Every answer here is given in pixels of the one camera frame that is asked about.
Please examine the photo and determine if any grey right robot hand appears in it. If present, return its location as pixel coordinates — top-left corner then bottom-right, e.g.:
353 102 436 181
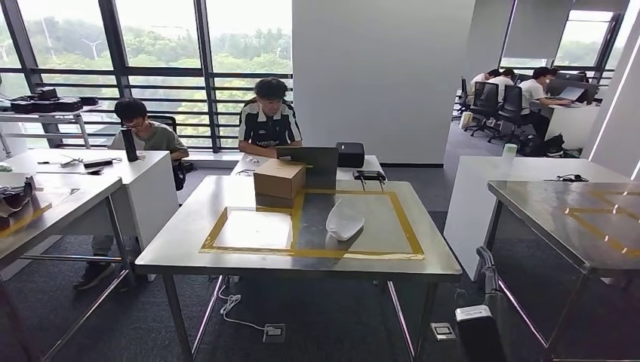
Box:
473 245 503 304

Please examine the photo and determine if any large white plastic panel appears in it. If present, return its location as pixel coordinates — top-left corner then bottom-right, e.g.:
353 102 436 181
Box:
325 198 367 243

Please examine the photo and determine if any steel workbench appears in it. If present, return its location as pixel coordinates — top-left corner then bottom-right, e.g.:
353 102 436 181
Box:
134 174 463 362

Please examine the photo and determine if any white table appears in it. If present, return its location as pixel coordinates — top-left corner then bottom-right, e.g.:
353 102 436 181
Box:
229 153 387 182
2 148 180 251
443 155 632 282

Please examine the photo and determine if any metal floor socket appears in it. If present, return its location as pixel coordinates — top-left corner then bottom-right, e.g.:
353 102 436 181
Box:
429 322 457 342
262 323 287 344

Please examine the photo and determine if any steel table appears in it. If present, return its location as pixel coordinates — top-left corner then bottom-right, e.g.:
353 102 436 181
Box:
475 179 640 362
0 171 137 362
0 102 104 151

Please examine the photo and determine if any yellow tape outline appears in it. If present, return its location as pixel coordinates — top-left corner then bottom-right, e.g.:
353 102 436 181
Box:
565 189 640 259
0 202 54 239

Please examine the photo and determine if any black office chair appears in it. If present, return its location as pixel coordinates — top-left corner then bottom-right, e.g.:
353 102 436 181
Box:
492 84 525 145
148 115 187 192
463 81 501 137
452 75 470 115

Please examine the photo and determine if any white desk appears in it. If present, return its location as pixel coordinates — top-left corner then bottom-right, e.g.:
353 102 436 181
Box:
541 101 602 151

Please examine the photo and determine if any black rectangular case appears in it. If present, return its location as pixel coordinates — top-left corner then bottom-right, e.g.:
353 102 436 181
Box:
335 142 367 170

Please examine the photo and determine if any person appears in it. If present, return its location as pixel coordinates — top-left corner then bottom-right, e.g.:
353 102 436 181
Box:
487 68 517 91
73 97 191 292
518 66 574 142
467 69 502 97
237 76 304 160

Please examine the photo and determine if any open laptop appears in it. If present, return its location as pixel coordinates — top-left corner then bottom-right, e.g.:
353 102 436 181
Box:
556 85 587 103

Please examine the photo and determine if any dark grey laptop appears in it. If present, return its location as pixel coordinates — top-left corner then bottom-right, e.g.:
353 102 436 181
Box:
275 146 340 191

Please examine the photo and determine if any cardboard box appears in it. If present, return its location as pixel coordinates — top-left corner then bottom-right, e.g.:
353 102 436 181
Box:
254 192 297 210
253 158 307 201

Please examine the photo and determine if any grey roller blind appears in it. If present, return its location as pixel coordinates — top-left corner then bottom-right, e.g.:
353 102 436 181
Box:
501 0 574 61

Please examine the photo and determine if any black thermos flask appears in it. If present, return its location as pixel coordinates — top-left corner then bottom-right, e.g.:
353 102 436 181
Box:
119 127 140 164

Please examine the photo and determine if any black window railing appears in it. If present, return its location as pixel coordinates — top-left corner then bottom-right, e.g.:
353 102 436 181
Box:
0 67 294 151

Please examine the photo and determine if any black equipment case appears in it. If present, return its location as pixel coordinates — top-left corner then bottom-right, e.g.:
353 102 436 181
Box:
54 97 84 113
10 87 60 115

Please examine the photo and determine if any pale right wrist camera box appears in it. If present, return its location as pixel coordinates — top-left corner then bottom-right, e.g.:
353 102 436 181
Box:
454 305 494 325

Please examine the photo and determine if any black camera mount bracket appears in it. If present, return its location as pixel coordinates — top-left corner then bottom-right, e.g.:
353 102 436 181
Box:
456 319 507 362

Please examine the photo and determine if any black cable bundle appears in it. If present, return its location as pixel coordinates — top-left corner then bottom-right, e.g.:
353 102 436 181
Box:
543 173 591 184

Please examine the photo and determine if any white floor cable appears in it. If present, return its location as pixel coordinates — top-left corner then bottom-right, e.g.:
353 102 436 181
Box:
218 287 282 335

